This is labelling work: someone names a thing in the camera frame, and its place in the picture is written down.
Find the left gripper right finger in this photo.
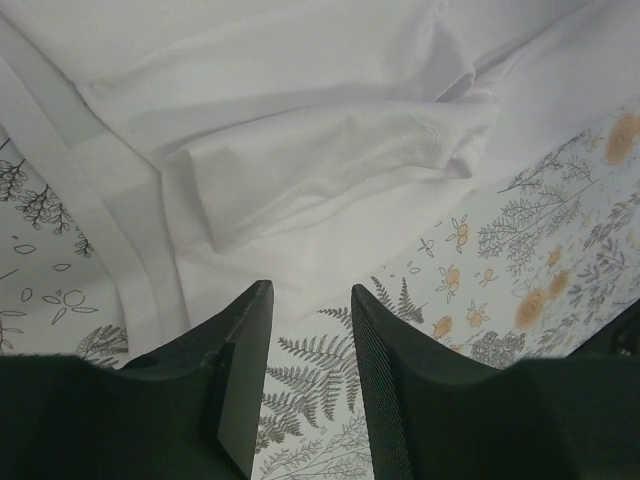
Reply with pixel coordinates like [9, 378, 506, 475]
[351, 285, 639, 479]

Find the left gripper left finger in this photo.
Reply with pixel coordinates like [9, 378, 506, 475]
[1, 280, 274, 479]

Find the white t shirt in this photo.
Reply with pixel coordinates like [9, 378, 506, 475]
[1, 1, 639, 352]

